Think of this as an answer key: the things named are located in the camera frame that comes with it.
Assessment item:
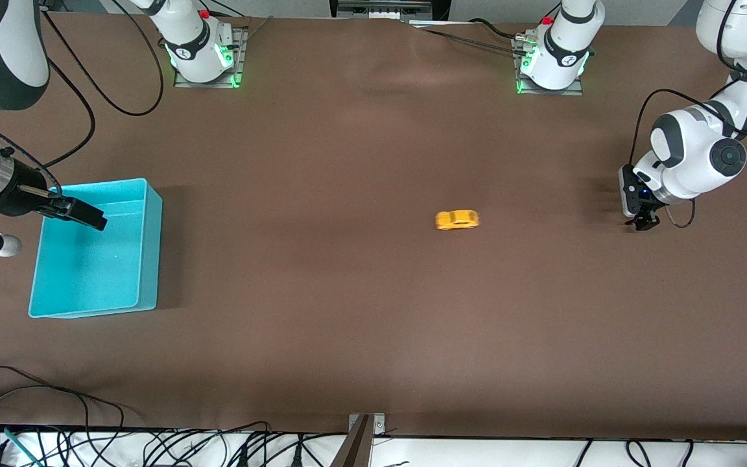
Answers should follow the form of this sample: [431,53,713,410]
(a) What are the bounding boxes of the green cable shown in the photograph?
[3,426,42,467]

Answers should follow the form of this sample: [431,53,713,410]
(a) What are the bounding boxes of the yellow toy beetle car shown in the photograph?
[434,208,482,232]

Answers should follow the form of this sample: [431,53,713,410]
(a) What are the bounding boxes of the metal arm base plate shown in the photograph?
[515,36,585,97]
[172,27,249,90]

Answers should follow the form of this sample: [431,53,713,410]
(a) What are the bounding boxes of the grey metal bracket plate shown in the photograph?
[348,413,386,437]

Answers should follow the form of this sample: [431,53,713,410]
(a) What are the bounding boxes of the teal plastic box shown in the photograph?
[28,178,163,319]

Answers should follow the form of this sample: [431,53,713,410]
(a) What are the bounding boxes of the black power strip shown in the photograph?
[329,0,451,22]

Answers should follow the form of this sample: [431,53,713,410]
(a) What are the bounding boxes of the dark metal beam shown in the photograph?
[330,415,374,467]

